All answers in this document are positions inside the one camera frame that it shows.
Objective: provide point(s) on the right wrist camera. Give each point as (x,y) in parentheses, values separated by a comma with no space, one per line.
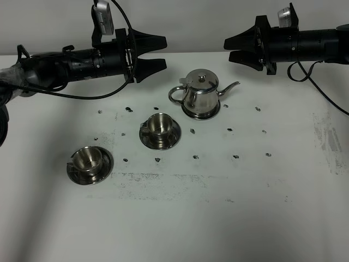
(287,15)

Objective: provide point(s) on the stainless steel teapot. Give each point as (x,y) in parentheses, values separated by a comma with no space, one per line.
(200,85)

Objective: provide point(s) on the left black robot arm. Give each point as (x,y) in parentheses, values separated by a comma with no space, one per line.
(50,73)

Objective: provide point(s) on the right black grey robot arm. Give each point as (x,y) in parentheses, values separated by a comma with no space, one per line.
(325,45)

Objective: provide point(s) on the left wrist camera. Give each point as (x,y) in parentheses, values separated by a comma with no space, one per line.
(102,19)

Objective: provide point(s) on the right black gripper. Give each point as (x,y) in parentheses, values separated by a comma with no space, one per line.
(277,44)

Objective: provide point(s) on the middle steel saucer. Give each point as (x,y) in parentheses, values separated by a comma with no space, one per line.
(160,143)

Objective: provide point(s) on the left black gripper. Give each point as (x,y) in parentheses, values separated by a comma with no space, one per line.
(110,58)

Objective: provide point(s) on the middle steel teacup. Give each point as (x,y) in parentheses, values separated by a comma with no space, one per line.
(159,124)

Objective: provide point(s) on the teapot steel saucer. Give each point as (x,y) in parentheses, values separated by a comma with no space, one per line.
(200,110)

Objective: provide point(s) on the front steel teacup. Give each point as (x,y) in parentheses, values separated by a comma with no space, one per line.
(87,159)

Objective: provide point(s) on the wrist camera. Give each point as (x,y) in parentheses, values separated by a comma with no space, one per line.
(287,15)
(102,19)

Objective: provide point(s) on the front steel saucer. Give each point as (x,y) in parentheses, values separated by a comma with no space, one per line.
(84,178)

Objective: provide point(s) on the steel teacup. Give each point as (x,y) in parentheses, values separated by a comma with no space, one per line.
(87,159)
(159,124)

